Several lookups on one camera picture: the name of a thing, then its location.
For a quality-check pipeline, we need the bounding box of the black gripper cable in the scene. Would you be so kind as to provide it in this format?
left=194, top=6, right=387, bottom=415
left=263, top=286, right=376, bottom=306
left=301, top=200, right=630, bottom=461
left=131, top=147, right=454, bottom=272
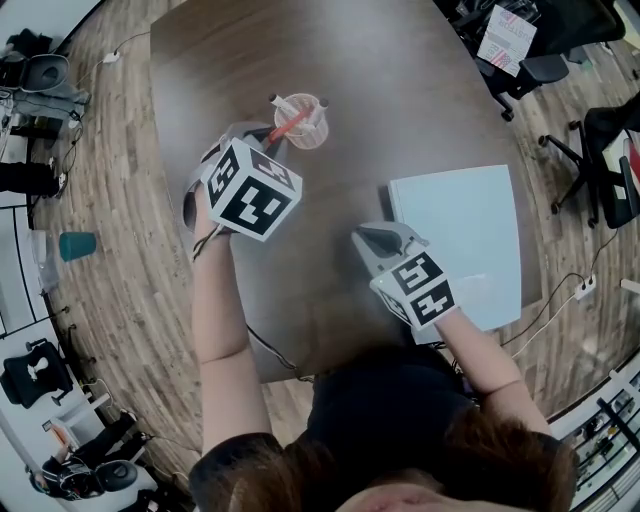
left=191, top=223, right=225, bottom=264

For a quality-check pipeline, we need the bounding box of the white board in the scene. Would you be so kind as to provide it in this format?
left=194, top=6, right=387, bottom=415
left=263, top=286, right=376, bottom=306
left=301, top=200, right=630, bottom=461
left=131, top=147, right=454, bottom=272
left=387, top=164, right=524, bottom=347

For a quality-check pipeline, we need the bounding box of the person's right forearm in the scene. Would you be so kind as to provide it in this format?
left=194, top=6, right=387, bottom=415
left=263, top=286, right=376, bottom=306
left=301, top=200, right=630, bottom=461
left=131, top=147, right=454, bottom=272
left=433, top=303, right=552, bottom=437

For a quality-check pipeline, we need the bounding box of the teal cup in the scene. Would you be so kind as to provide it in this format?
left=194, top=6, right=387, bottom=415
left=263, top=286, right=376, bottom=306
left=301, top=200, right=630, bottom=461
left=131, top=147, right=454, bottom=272
left=58, top=230, right=98, bottom=263

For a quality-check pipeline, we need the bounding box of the person's black shirt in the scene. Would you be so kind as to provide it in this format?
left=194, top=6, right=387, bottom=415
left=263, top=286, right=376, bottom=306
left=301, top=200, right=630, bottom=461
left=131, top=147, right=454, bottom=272
left=188, top=344, right=581, bottom=512

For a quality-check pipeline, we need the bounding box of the black padded chair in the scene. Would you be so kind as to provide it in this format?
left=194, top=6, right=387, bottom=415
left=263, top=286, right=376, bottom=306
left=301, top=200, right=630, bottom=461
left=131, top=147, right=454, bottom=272
left=0, top=337, right=75, bottom=410

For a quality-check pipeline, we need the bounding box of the red marker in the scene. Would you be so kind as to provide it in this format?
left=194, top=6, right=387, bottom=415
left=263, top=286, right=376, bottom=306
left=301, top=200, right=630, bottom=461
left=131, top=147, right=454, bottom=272
left=268, top=110, right=310, bottom=145

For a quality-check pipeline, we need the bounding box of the person's left forearm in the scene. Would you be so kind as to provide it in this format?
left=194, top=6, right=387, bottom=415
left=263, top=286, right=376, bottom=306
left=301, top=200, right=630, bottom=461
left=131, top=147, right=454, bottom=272
left=191, top=188, right=274, bottom=457

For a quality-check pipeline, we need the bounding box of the white marker with black cap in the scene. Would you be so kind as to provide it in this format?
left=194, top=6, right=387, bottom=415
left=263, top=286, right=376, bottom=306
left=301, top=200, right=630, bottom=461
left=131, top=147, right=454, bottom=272
left=298, top=98, right=332, bottom=135
left=268, top=93, right=302, bottom=117

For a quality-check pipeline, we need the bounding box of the white power strip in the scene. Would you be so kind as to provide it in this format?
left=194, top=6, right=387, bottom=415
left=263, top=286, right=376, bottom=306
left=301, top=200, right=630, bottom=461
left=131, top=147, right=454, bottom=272
left=573, top=273, right=598, bottom=302

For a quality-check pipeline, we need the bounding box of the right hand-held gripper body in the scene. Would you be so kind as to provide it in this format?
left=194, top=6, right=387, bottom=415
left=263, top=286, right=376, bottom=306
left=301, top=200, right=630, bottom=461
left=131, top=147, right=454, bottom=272
left=352, top=222, right=456, bottom=332

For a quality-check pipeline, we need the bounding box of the grey chair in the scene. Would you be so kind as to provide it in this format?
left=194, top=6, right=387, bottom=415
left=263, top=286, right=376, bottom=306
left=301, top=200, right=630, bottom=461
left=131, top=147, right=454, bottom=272
left=18, top=53, right=72, bottom=94

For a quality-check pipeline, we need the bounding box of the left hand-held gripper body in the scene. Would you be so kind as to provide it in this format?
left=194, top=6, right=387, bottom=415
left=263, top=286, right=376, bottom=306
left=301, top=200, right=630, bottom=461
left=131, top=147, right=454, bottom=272
left=182, top=122, right=304, bottom=244

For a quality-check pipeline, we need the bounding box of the black office chair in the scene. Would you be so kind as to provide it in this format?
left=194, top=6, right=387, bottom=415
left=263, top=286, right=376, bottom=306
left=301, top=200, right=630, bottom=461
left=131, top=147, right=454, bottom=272
left=538, top=92, right=640, bottom=231
left=472, top=47, right=572, bottom=122

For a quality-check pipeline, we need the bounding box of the white printed poster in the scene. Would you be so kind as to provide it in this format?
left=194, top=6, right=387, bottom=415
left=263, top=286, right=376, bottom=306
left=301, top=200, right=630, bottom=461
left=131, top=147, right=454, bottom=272
left=476, top=4, right=539, bottom=79

